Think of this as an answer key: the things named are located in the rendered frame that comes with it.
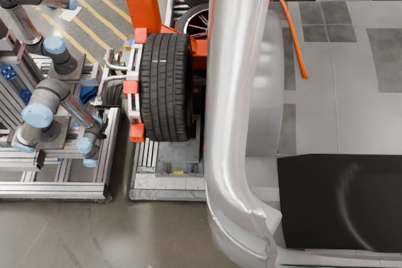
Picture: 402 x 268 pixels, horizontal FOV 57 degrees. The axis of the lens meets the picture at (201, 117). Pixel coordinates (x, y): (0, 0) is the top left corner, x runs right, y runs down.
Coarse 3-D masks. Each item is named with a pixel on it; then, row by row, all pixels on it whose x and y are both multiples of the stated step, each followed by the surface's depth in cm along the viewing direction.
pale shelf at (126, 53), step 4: (124, 44) 303; (128, 44) 303; (124, 48) 301; (124, 52) 299; (128, 52) 299; (124, 56) 296; (128, 56) 296; (136, 56) 296; (124, 60) 294; (128, 60) 294; (128, 64) 292; (120, 72) 288
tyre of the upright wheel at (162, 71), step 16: (144, 48) 204; (160, 48) 203; (176, 48) 202; (144, 64) 198; (160, 64) 198; (176, 64) 197; (192, 64) 247; (144, 80) 196; (160, 80) 196; (176, 80) 196; (144, 96) 197; (160, 96) 197; (176, 96) 196; (144, 112) 201; (160, 112) 200; (176, 112) 199; (192, 112) 250; (160, 128) 208; (176, 128) 207
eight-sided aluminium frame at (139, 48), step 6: (132, 48) 211; (138, 48) 211; (132, 54) 209; (138, 54) 208; (132, 60) 206; (138, 60) 206; (132, 66) 206; (138, 66) 204; (132, 72) 202; (138, 72) 202; (132, 78) 201; (138, 78) 201; (132, 96) 207; (138, 96) 204; (132, 102) 207; (138, 102) 204; (132, 108) 207; (138, 108) 205; (132, 114) 206; (138, 114) 206; (132, 120) 211; (138, 120) 211
